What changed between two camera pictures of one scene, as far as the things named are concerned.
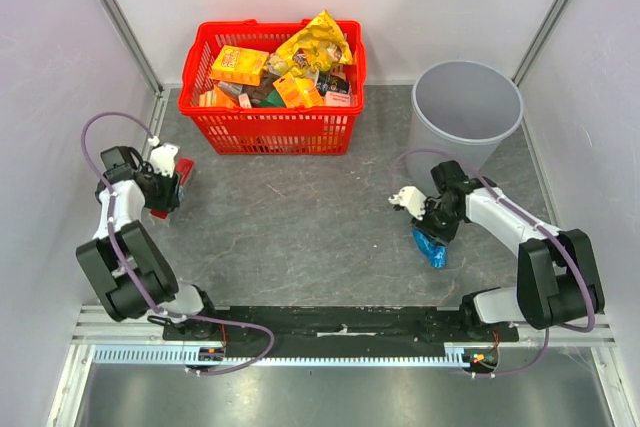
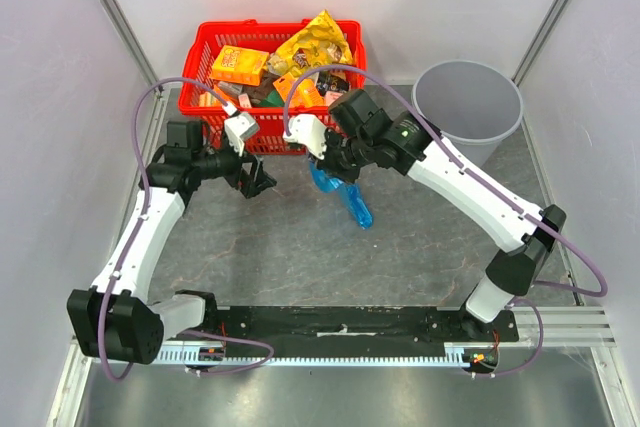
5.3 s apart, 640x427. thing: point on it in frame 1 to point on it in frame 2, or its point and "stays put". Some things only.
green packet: (274, 99) stays put
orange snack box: (240, 65) stays put
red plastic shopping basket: (268, 130) stays put
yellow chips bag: (318, 46) stays put
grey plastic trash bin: (459, 111) stays put
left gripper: (170, 199) to (250, 188)
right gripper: (435, 226) to (330, 162)
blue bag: (434, 250) to (327, 183)
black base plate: (338, 324) stays put
